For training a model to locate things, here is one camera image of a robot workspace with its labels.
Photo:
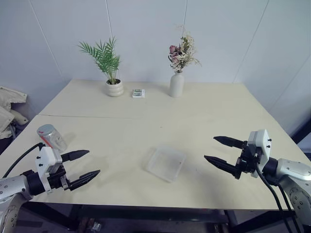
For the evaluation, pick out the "grey plastic jar lid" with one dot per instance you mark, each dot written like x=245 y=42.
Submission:
x=45 y=129

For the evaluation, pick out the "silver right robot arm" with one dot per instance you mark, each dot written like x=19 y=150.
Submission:
x=291 y=170

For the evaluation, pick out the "clear square plastic container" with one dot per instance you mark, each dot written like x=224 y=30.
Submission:
x=166 y=163

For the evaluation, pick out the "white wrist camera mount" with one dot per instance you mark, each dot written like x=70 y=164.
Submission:
x=45 y=157
x=262 y=143

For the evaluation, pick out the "small white green box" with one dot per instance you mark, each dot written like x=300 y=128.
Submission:
x=138 y=93

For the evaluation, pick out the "beige jacket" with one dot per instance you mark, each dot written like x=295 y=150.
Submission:
x=7 y=109

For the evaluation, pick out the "green palm plant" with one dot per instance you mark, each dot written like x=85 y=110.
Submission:
x=107 y=58

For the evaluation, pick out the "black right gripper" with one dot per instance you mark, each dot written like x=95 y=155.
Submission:
x=247 y=161

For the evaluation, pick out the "dried flower bouquet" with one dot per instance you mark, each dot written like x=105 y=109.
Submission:
x=182 y=54

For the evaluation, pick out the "clear jar with red label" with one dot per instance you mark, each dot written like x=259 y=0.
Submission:
x=54 y=140

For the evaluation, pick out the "white ceramic vase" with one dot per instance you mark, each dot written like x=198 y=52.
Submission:
x=176 y=86

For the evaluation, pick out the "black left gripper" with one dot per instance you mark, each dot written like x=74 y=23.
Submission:
x=57 y=181

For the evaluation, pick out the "black table frame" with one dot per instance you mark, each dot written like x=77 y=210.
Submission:
x=150 y=214

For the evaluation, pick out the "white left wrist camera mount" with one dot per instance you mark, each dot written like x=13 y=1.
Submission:
x=45 y=157

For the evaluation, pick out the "cream ribbed plant pot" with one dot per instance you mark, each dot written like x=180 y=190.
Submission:
x=114 y=89

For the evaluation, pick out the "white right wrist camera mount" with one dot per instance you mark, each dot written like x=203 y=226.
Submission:
x=262 y=143

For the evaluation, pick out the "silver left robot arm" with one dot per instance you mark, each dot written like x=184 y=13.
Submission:
x=13 y=188

